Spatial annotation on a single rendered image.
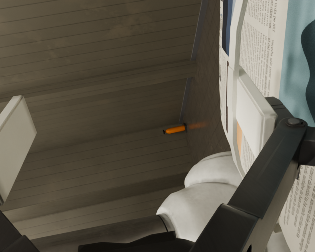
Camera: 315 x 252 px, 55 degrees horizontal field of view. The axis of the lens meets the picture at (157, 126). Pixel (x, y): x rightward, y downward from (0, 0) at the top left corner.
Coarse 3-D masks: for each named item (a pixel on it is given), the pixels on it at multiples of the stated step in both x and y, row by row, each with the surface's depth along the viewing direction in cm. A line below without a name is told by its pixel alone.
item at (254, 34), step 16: (224, 0) 33; (256, 0) 23; (224, 16) 34; (256, 16) 24; (224, 32) 34; (256, 32) 24; (224, 48) 35; (240, 48) 29; (256, 48) 24; (224, 64) 36; (240, 64) 29; (256, 64) 25; (224, 80) 36; (256, 80) 25; (224, 96) 37; (224, 112) 38; (224, 128) 40; (240, 128) 32; (240, 144) 32
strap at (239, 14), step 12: (240, 0) 16; (240, 12) 16; (240, 24) 17; (240, 36) 17; (228, 72) 19; (228, 84) 19; (228, 96) 20; (228, 108) 20; (228, 120) 21; (228, 132) 21; (240, 168) 22
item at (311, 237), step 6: (312, 204) 20; (312, 210) 20; (312, 216) 20; (312, 222) 20; (306, 228) 21; (312, 228) 21; (306, 234) 21; (312, 234) 21; (306, 240) 22; (312, 240) 21; (306, 246) 22; (312, 246) 21
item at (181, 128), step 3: (183, 123) 706; (177, 126) 700; (180, 126) 698; (183, 126) 697; (186, 126) 693; (168, 129) 695; (171, 129) 694; (174, 129) 694; (177, 129) 695; (180, 129) 696; (183, 129) 697; (186, 129) 696; (168, 132) 694; (171, 132) 695; (174, 132) 698; (186, 132) 699
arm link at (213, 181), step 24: (192, 168) 50; (216, 168) 46; (192, 192) 44; (216, 192) 43; (168, 216) 43; (192, 216) 40; (48, 240) 38; (72, 240) 38; (96, 240) 38; (120, 240) 39; (192, 240) 39
